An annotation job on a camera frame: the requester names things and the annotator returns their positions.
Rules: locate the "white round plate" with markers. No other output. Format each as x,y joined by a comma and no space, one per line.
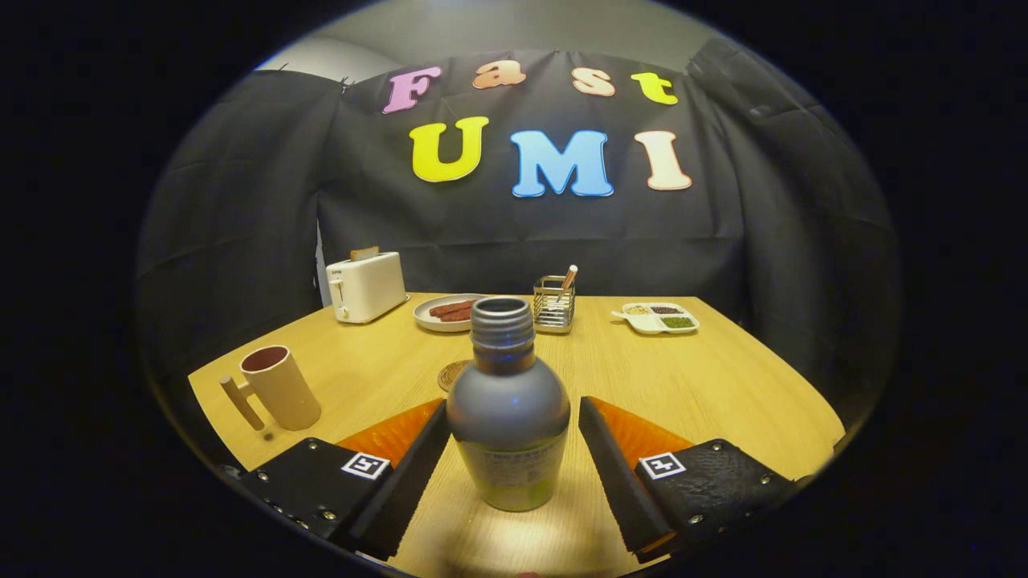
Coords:
430,319

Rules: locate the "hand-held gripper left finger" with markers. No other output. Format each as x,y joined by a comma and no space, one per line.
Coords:
409,490

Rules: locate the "toast slice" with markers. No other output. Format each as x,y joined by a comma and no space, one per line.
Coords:
365,253

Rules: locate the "black backdrop cloth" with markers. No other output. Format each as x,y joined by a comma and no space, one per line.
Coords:
723,241

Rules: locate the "wooden table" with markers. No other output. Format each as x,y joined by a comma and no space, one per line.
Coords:
683,385

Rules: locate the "white divided dish with grains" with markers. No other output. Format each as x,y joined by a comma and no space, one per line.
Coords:
658,319

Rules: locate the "white toaster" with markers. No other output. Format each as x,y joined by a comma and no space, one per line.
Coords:
369,285

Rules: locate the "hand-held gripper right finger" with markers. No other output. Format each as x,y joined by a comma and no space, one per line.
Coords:
618,490

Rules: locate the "round cork coaster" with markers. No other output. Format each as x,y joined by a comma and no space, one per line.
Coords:
450,376

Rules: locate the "silver bottle with green label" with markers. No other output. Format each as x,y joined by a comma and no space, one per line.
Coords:
507,409

